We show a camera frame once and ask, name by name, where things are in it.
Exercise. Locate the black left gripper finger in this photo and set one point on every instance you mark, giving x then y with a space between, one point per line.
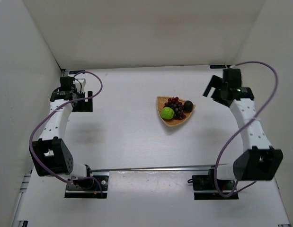
89 97
83 107

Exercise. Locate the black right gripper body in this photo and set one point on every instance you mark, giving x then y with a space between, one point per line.
215 90

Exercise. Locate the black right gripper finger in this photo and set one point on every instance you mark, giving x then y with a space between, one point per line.
216 96
215 82

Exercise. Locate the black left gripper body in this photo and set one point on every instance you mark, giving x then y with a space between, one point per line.
82 104

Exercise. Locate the dark purple fake plum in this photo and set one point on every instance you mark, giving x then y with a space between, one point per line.
188 106

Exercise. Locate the red fake grape bunch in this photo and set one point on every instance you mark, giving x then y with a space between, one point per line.
177 106

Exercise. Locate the green fake apple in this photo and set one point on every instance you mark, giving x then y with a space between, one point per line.
167 113

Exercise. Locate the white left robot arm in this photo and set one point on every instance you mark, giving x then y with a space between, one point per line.
50 148

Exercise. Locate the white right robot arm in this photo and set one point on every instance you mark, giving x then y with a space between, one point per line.
259 160

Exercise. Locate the woven triangular fruit basket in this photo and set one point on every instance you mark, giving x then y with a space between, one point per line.
161 100

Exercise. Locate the blue right corner label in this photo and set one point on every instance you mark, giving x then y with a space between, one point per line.
217 66

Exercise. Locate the blue corner label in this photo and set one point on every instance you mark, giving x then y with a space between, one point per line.
217 66
73 72

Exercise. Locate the blue left corner label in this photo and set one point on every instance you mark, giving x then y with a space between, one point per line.
73 72

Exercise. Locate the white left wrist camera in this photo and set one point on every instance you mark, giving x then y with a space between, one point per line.
80 84

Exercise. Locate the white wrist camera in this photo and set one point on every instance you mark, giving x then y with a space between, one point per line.
80 84
234 67

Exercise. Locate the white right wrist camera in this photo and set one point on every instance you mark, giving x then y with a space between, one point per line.
234 67

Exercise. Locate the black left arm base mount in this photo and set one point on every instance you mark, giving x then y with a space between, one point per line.
89 189

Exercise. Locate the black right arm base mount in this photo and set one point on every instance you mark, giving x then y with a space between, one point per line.
204 188

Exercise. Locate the aluminium front rail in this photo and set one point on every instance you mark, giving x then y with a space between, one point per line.
164 168

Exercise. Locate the aluminium left side rail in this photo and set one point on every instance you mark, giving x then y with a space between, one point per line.
53 126

